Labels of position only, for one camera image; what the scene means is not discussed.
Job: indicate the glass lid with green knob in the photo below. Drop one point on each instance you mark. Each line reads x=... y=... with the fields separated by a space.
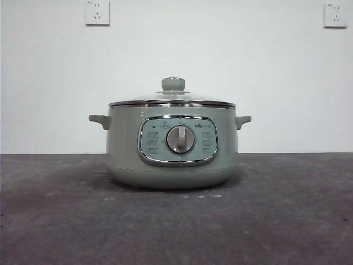
x=173 y=84

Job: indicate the white wall socket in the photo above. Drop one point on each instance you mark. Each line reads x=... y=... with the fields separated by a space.
x=335 y=15
x=97 y=12

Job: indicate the pale green electric cooking pot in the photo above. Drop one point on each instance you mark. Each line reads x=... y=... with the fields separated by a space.
x=124 y=154

